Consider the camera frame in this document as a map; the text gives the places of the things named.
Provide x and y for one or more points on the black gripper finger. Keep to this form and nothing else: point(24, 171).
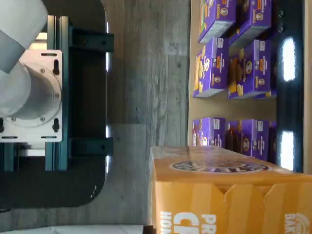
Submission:
point(148, 230)

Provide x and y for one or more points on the yellow honey mustard crackers box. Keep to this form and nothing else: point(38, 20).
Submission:
point(219, 200)

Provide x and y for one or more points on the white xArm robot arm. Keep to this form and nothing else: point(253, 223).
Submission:
point(19, 92)

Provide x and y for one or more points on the purple Annie's snack box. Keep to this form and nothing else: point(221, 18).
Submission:
point(209, 131)
point(212, 68)
point(248, 136)
point(253, 70)
point(253, 19)
point(217, 17)
point(272, 139)

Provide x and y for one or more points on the black metal shelf rack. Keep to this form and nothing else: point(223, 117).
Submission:
point(299, 73)

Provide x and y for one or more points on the black rounded base platform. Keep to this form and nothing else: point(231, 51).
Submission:
point(48, 190)

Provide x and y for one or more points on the silver robot mounting plate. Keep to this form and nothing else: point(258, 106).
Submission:
point(48, 131)

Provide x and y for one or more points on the black aluminium frame stand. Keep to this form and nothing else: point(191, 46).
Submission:
point(57, 31)

